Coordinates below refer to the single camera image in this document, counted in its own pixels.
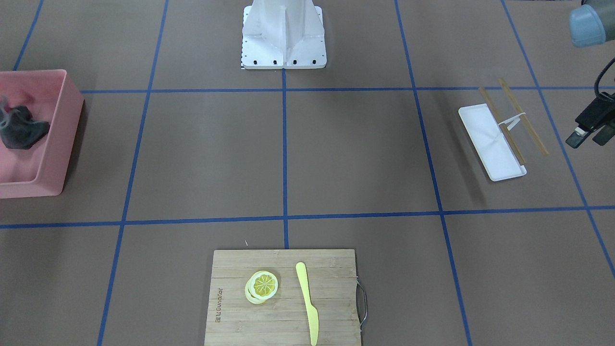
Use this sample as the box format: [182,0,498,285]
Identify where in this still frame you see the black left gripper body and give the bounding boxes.
[576,94,615,132]

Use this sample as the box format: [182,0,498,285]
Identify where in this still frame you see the dark grey cloth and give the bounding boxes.
[0,95,50,150]

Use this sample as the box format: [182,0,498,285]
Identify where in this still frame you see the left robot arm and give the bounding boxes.
[566,0,615,148]

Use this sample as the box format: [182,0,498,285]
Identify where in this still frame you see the white rectangular plastic tray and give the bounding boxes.
[458,103,527,182]

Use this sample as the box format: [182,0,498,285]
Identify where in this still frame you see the yellow plastic knife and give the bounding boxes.
[295,261,320,346]

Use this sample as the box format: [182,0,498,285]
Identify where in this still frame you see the yellow lemon slice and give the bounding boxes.
[245,270,279,304]

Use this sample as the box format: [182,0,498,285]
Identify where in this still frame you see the bamboo cutting board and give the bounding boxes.
[204,249,362,346]

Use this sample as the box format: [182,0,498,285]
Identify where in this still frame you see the pink plastic bin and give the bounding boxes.
[0,69,84,199]

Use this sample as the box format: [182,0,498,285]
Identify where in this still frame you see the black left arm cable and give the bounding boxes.
[594,60,615,101]

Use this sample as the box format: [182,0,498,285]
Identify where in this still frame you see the wooden rack rail outer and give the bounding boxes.
[498,77,550,156]

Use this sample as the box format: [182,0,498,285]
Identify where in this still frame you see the wooden rack rail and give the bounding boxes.
[498,77,550,156]
[478,86,526,166]

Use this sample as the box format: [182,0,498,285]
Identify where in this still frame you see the wooden rack rail inner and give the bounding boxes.
[478,86,526,166]

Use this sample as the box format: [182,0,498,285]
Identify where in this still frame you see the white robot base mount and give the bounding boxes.
[240,0,327,70]

